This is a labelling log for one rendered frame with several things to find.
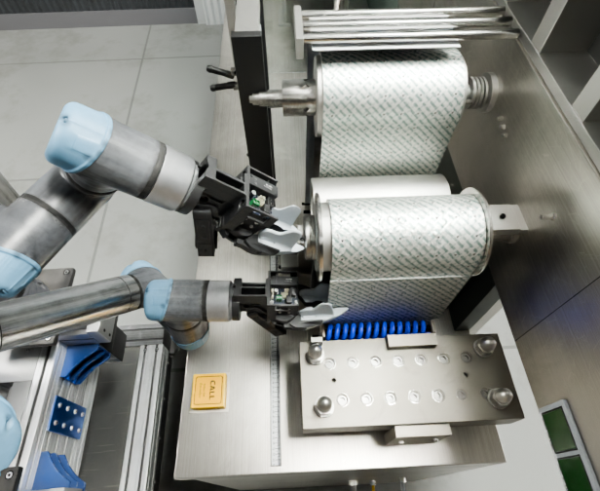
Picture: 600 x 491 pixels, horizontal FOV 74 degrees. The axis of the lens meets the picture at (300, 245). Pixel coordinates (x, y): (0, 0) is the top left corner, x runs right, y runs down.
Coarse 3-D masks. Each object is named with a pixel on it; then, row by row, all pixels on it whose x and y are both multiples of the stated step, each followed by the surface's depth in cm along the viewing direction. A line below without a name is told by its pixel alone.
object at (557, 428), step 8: (560, 408) 56; (544, 416) 60; (552, 416) 58; (560, 416) 56; (552, 424) 58; (560, 424) 56; (552, 432) 58; (560, 432) 56; (568, 432) 55; (552, 440) 58; (560, 440) 56; (568, 440) 55; (560, 448) 56; (568, 448) 55
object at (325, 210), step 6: (324, 204) 64; (324, 210) 63; (324, 216) 62; (330, 216) 62; (318, 222) 61; (324, 222) 61; (330, 222) 61; (318, 228) 61; (324, 228) 61; (330, 228) 61; (318, 234) 61; (324, 234) 61; (330, 234) 61; (318, 240) 61; (324, 240) 61; (330, 240) 61; (318, 246) 61; (324, 246) 61; (330, 246) 61; (318, 252) 62; (324, 252) 62; (330, 252) 62; (318, 258) 62; (324, 258) 62; (330, 258) 62; (318, 264) 63; (324, 264) 63; (330, 264) 63; (318, 270) 65; (324, 270) 65; (330, 270) 65
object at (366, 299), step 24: (336, 288) 69; (360, 288) 69; (384, 288) 69; (408, 288) 70; (432, 288) 70; (456, 288) 71; (360, 312) 78; (384, 312) 78; (408, 312) 79; (432, 312) 79
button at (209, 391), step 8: (200, 376) 86; (208, 376) 86; (216, 376) 86; (224, 376) 86; (200, 384) 86; (208, 384) 86; (216, 384) 86; (224, 384) 86; (192, 392) 85; (200, 392) 85; (208, 392) 85; (216, 392) 85; (224, 392) 85; (192, 400) 84; (200, 400) 84; (208, 400) 84; (216, 400) 84; (224, 400) 84; (192, 408) 83; (200, 408) 84; (208, 408) 84; (216, 408) 84; (224, 408) 85
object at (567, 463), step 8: (560, 464) 56; (568, 464) 55; (576, 464) 53; (568, 472) 55; (576, 472) 53; (584, 472) 52; (568, 480) 55; (576, 480) 53; (584, 480) 52; (568, 488) 55; (576, 488) 53; (584, 488) 52
